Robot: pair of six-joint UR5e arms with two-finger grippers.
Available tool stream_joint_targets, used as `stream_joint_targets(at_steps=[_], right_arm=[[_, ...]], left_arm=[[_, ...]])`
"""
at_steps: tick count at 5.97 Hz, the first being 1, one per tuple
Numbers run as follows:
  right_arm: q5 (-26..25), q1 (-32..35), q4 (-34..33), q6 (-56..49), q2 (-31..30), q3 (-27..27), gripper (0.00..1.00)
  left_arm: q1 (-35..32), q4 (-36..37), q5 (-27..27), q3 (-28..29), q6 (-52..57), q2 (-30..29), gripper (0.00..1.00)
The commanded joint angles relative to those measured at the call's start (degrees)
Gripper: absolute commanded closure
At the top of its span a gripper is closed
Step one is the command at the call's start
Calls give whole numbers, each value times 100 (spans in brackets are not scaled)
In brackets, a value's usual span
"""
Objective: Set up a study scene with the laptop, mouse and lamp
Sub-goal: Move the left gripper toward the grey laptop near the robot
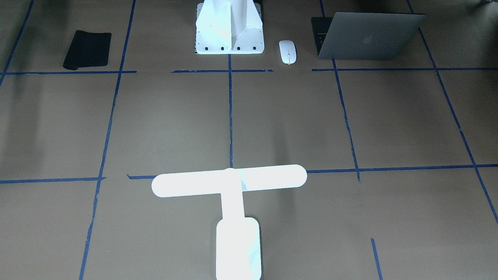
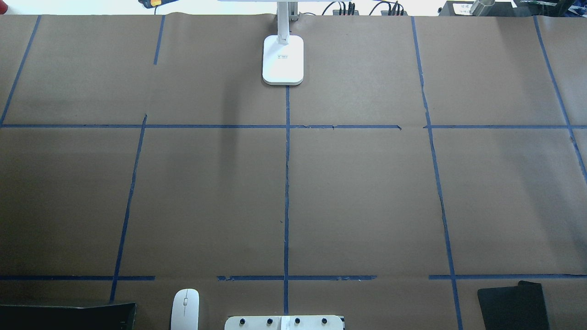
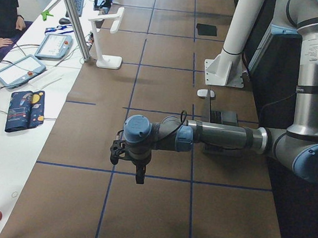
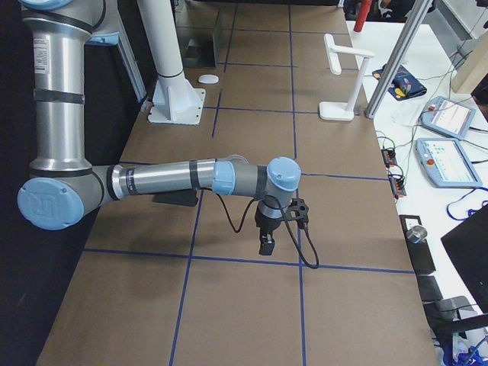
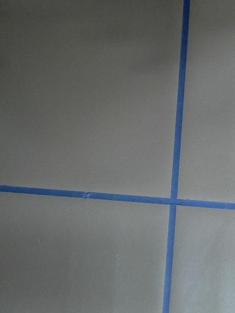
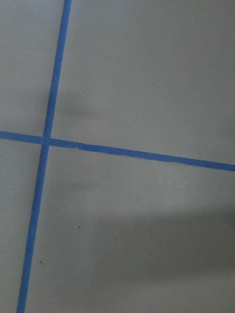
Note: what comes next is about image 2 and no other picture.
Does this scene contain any white computer mouse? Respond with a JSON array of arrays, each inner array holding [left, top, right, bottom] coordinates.
[[170, 288, 200, 330]]

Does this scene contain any grey laptop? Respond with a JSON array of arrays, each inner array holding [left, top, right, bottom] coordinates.
[[0, 303, 137, 330]]

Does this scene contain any black mouse pad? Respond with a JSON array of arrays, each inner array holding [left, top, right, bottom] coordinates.
[[476, 280, 551, 330]]

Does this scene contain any white desk lamp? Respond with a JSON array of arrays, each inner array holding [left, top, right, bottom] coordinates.
[[261, 0, 305, 86]]

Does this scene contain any left red terminal block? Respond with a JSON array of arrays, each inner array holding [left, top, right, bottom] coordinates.
[[332, 1, 360, 16]]

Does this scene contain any red terminal block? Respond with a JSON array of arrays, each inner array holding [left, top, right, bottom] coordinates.
[[380, 1, 408, 16], [332, 1, 360, 16]]

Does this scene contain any right red terminal block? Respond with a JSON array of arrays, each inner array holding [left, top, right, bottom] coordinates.
[[380, 1, 408, 16]]

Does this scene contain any black box with label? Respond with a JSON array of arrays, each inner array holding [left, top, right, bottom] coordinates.
[[437, 0, 516, 17]]

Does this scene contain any silver metal cylinder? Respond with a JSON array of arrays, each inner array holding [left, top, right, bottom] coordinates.
[[469, 0, 496, 17]]

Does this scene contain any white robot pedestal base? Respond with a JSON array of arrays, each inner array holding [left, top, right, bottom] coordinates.
[[224, 315, 345, 330]]

